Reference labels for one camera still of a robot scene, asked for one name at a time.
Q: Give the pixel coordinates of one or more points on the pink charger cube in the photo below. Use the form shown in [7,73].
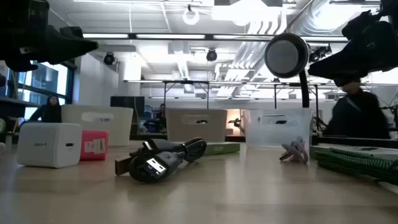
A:
[90,152]

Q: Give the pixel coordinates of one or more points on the black desk lamp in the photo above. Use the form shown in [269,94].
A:
[286,56]

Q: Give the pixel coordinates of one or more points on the dark side desk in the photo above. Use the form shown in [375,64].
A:
[9,107]

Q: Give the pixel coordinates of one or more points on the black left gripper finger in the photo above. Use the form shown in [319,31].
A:
[68,46]

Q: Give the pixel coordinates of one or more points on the white charger cube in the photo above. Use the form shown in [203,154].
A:
[46,146]

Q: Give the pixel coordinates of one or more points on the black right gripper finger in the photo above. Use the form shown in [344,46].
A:
[342,65]

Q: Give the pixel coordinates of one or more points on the white Acer card reader box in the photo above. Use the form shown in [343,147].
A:
[385,152]
[224,148]

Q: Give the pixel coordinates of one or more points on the black ceiling track lights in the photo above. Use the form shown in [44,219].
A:
[318,54]

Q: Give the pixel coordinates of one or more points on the white plastic bin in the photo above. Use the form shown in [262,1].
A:
[121,124]

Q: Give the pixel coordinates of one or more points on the clear plastic bin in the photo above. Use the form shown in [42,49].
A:
[264,137]

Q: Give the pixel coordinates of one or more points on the grey plastic bin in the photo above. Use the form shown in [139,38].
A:
[177,130]

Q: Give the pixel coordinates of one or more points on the person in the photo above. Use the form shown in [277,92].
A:
[357,115]
[51,110]
[161,115]

